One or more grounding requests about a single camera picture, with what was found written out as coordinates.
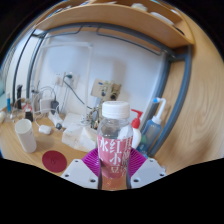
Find wooden shelf unit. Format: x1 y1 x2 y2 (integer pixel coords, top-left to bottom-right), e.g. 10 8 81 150
33 0 196 49

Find white power adapter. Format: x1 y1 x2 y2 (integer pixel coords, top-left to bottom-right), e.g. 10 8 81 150
39 98 54 114

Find white cup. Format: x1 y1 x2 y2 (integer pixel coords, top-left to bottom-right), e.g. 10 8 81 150
14 118 38 154

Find white power strip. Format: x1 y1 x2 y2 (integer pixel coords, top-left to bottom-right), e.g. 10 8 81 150
48 111 64 128

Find white double wall socket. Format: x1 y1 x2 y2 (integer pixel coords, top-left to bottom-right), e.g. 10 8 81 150
53 71 80 88

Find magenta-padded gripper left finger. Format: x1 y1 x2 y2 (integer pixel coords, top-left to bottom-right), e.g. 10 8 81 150
60 148 101 190

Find white red-pump lotion bottle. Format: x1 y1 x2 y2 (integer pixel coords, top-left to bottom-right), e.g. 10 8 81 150
130 108 144 149

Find black plug charger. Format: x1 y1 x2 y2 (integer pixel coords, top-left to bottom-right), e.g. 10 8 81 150
50 99 60 111

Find flat round red coaster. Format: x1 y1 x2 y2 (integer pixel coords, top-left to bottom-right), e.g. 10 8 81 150
41 150 68 173

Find white wall plate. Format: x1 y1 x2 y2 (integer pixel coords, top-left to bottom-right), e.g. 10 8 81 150
91 78 123 99

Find white earbuds case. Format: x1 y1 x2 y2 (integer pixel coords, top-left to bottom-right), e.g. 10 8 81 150
38 124 52 135

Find black power cable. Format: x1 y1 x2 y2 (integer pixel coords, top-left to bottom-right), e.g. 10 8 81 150
64 74 93 110

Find clear pink-labelled drink bottle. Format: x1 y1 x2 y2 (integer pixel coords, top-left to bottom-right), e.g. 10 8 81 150
96 100 134 191

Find grey metal frame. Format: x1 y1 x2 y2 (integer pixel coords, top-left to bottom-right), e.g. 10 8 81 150
11 21 194 158

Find black electric shaver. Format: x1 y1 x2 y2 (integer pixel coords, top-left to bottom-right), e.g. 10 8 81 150
15 84 24 110

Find white tissue pack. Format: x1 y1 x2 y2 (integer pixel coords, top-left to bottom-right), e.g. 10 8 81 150
61 123 98 153

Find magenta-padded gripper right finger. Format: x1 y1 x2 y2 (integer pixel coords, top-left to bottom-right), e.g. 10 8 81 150
126 148 168 190

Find small blue tube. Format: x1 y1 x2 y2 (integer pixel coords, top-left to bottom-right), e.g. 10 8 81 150
5 93 13 114

